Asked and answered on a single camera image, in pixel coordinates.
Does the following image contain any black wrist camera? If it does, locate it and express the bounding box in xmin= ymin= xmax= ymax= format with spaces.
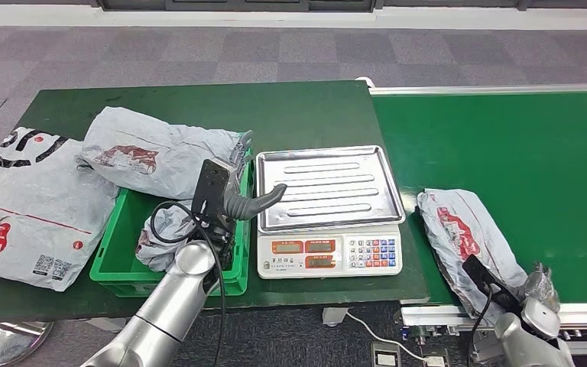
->
xmin=191 ymin=158 xmax=231 ymax=224
xmin=462 ymin=254 xmax=522 ymax=317

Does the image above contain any large flat printed mailer bag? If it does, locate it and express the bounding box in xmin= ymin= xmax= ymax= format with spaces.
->
xmin=0 ymin=126 xmax=120 ymax=294

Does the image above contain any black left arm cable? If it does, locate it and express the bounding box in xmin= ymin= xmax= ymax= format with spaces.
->
xmin=150 ymin=200 xmax=227 ymax=367

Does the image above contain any green conveyor belt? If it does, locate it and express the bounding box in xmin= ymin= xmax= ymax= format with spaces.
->
xmin=369 ymin=82 xmax=587 ymax=361

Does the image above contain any white power cable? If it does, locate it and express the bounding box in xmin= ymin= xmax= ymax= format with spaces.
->
xmin=346 ymin=311 xmax=429 ymax=363

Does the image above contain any small grey parcel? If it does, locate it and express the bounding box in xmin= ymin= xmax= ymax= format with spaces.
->
xmin=135 ymin=200 xmax=198 ymax=274

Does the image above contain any grey parcel bright red print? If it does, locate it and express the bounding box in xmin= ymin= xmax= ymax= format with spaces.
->
xmin=414 ymin=188 xmax=530 ymax=325

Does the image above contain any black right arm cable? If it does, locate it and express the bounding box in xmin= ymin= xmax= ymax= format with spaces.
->
xmin=467 ymin=283 xmax=495 ymax=367

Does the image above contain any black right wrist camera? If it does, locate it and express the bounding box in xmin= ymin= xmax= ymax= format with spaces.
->
xmin=462 ymin=254 xmax=522 ymax=317

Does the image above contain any green plastic bin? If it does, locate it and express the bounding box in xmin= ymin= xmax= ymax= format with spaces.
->
xmin=89 ymin=134 xmax=254 ymax=298

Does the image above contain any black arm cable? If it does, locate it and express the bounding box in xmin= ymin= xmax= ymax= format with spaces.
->
xmin=467 ymin=283 xmax=495 ymax=367
xmin=150 ymin=200 xmax=227 ymax=367

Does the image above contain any white table foot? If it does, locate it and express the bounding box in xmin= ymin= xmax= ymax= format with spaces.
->
xmin=86 ymin=319 xmax=128 ymax=334
xmin=322 ymin=307 xmax=349 ymax=326

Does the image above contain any white scale with steel pan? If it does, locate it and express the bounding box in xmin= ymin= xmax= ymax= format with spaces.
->
xmin=255 ymin=145 xmax=407 ymax=281

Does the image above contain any large grey parcel brown print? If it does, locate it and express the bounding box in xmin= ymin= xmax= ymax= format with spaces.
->
xmin=76 ymin=106 xmax=246 ymax=201

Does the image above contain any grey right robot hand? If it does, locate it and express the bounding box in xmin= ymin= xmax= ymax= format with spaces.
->
xmin=524 ymin=263 xmax=562 ymax=313

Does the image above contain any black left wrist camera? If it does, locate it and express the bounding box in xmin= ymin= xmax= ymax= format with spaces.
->
xmin=191 ymin=158 xmax=231 ymax=224

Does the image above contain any chrome stool base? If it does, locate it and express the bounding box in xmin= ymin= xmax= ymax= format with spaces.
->
xmin=0 ymin=321 xmax=54 ymax=367

